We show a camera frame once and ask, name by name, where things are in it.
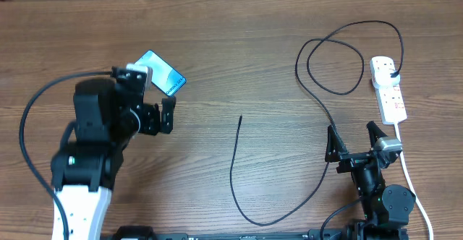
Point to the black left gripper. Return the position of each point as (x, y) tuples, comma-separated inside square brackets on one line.
[(152, 123)]

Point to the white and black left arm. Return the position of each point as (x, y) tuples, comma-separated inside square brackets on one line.
[(109, 113)]

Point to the white charger adapter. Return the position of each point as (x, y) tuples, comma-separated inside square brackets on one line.
[(382, 68)]

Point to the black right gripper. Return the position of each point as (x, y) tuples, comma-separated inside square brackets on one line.
[(335, 151)]

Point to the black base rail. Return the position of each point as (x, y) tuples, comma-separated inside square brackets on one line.
[(312, 234)]

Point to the white power strip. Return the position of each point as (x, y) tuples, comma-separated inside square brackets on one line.
[(391, 105)]

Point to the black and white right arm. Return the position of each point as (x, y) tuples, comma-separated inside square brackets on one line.
[(384, 206)]

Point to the smartphone with light screen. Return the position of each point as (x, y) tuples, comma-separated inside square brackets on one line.
[(164, 77)]

